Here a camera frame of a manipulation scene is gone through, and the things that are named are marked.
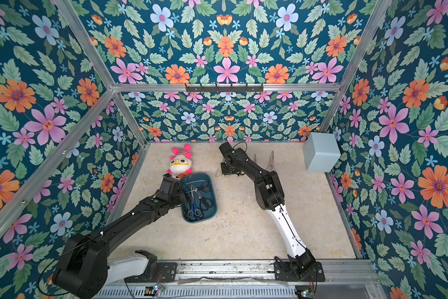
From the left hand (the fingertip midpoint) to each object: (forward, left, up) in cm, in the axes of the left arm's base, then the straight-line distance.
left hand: (186, 192), depth 89 cm
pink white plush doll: (+18, +5, -1) cm, 19 cm away
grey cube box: (+14, -70, +6) cm, 72 cm away
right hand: (+17, -21, -7) cm, 28 cm away
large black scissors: (-4, -8, -6) cm, 11 cm away
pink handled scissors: (+17, -46, -8) cm, 50 cm away
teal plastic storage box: (+6, -9, -4) cm, 11 cm away
